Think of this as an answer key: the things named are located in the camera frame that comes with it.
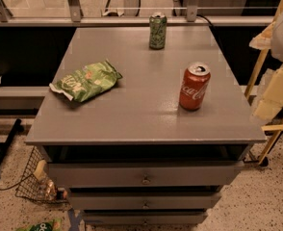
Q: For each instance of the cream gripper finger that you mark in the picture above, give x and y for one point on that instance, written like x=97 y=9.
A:
x=269 y=100
x=263 y=40

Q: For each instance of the red coke can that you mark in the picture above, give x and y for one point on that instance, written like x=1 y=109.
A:
x=195 y=82

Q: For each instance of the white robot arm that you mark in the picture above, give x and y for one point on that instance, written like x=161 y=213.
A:
x=276 y=48

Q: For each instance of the green soda can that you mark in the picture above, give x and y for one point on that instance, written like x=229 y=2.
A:
x=158 y=30

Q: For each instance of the green jalapeno chip bag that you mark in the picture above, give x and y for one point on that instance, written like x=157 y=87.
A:
x=87 y=82

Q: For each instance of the green bag on floor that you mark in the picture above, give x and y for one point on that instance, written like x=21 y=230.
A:
x=52 y=225

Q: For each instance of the grey drawer cabinet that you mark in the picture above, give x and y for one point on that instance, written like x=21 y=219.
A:
x=140 y=120

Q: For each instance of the top grey drawer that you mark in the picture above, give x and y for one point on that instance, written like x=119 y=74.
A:
x=144 y=175

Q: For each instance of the grey drawer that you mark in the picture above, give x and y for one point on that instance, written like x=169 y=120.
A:
x=143 y=218
x=143 y=200
x=144 y=175

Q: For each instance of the bottom grey drawer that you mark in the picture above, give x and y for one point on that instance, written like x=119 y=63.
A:
x=143 y=218

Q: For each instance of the middle grey drawer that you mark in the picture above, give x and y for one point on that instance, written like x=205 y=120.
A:
x=143 y=200

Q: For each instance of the metal railing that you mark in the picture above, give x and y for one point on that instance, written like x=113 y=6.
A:
x=87 y=12

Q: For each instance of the black stand leg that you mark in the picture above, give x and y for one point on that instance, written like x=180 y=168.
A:
x=4 y=146

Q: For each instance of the yellow ladder frame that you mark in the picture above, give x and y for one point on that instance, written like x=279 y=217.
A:
x=275 y=126

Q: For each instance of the wire basket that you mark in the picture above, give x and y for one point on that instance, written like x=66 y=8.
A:
x=36 y=186

